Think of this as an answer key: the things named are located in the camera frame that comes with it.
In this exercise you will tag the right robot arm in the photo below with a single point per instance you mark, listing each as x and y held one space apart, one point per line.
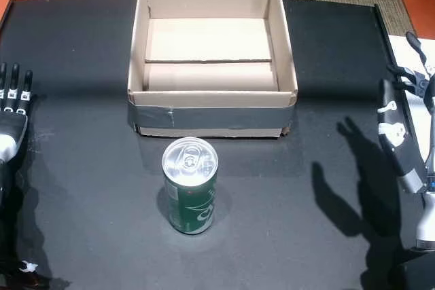
426 222

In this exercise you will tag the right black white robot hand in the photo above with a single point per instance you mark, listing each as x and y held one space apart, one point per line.
397 140

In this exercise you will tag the black table edge rail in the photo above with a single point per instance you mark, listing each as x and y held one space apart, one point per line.
391 52

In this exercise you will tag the green soda can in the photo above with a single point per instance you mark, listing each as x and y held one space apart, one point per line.
190 208

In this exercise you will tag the open cardboard box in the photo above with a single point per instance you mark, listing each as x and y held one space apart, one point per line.
207 42

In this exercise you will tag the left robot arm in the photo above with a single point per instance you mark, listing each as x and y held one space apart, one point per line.
5 201

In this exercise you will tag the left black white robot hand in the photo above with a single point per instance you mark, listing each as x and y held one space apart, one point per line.
13 123

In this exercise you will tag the grey duct tape strip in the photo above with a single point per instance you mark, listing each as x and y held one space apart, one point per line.
217 117

